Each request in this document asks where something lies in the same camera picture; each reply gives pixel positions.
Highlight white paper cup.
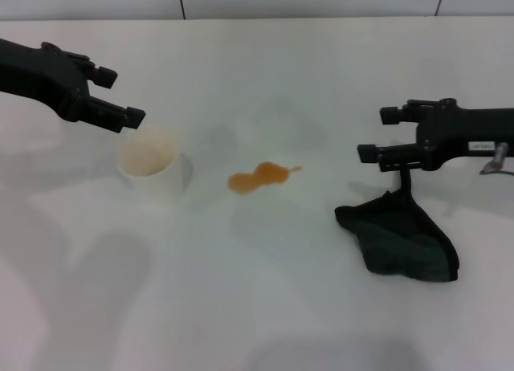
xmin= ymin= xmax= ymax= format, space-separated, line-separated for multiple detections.
xmin=116 ymin=124 xmax=195 ymax=196

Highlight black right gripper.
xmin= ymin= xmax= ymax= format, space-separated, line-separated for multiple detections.
xmin=357 ymin=98 xmax=514 ymax=173

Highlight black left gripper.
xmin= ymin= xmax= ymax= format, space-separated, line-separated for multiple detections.
xmin=0 ymin=37 xmax=147 ymax=135

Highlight brown water stain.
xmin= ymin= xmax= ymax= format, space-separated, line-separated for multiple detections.
xmin=227 ymin=161 xmax=304 ymax=197

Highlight right gripper cable with plug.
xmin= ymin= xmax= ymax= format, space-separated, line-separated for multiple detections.
xmin=479 ymin=142 xmax=514 ymax=177

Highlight dark blue rag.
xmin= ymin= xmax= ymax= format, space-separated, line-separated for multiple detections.
xmin=334 ymin=165 xmax=461 ymax=285

